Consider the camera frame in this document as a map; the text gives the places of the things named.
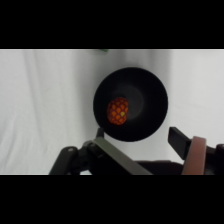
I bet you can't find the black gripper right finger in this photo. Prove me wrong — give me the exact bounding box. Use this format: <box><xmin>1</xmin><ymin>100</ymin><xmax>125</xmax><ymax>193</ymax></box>
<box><xmin>167</xmin><ymin>126</ymin><xmax>224</xmax><ymax>175</ymax></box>

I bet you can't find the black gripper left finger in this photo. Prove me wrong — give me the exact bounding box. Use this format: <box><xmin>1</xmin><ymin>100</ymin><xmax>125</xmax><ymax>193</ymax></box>
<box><xmin>49</xmin><ymin>127</ymin><xmax>153</xmax><ymax>175</ymax></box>

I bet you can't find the red netted ball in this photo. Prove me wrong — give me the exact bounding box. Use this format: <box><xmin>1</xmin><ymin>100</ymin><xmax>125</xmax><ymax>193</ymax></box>
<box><xmin>106</xmin><ymin>96</ymin><xmax>130</xmax><ymax>126</ymax></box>

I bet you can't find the black bowl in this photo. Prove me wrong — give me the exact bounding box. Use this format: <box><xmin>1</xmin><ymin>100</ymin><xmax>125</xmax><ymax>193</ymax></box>
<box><xmin>92</xmin><ymin>67</ymin><xmax>169</xmax><ymax>143</ymax></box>

